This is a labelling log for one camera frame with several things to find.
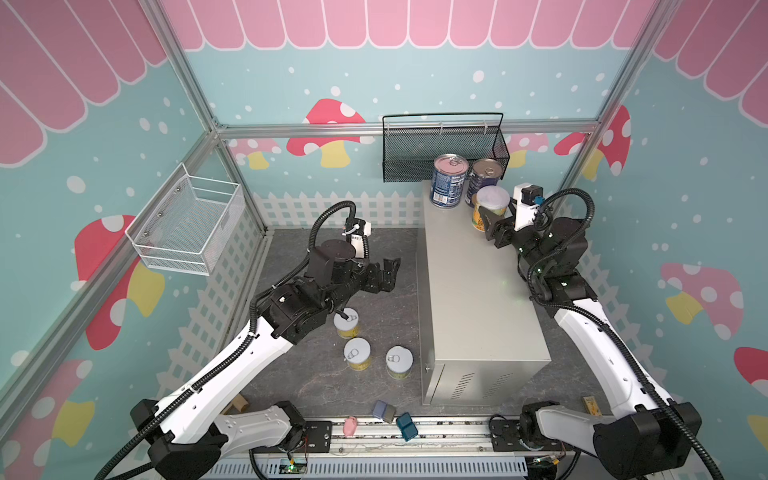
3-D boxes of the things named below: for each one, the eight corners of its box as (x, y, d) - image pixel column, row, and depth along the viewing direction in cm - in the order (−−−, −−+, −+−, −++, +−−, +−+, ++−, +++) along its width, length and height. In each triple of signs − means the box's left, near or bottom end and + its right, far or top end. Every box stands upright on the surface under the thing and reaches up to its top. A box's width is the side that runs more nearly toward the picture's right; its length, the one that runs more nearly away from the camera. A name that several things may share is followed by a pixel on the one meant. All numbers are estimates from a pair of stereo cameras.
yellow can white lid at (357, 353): (344, 370, 87) (341, 363, 82) (347, 344, 92) (344, 336, 87) (371, 370, 87) (370, 363, 82) (372, 344, 92) (371, 336, 87)
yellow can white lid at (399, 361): (385, 379, 85) (385, 372, 80) (386, 352, 90) (385, 344, 85) (413, 379, 85) (415, 372, 80) (412, 352, 90) (413, 344, 85)
